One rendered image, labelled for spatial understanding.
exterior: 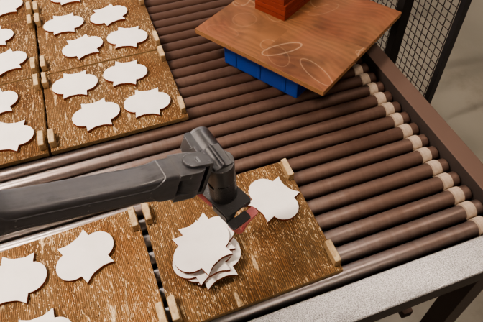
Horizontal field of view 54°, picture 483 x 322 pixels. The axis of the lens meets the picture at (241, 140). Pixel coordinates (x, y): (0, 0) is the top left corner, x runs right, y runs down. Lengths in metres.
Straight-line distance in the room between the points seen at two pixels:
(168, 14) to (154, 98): 0.50
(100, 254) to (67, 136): 0.43
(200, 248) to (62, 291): 0.33
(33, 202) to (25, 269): 0.51
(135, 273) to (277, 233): 0.36
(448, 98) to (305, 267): 2.09
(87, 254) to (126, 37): 0.85
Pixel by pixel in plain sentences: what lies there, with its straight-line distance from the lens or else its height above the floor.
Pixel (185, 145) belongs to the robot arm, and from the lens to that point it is 0.94.
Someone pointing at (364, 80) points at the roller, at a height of 0.92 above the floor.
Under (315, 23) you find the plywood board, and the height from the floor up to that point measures 1.04.
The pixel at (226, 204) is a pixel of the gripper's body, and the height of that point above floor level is 1.17.
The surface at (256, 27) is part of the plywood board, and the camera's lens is 1.62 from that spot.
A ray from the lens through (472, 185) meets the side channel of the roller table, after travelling 1.42.
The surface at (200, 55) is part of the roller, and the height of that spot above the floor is 0.92.
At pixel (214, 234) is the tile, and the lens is 1.14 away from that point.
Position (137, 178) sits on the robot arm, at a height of 1.34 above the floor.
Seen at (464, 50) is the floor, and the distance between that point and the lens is 3.49.
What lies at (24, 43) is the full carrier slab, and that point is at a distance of 1.90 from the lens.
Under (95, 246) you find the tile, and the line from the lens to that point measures 1.23.
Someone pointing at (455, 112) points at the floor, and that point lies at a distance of 3.02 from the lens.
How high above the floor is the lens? 1.98
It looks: 49 degrees down
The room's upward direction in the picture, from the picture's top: 1 degrees counter-clockwise
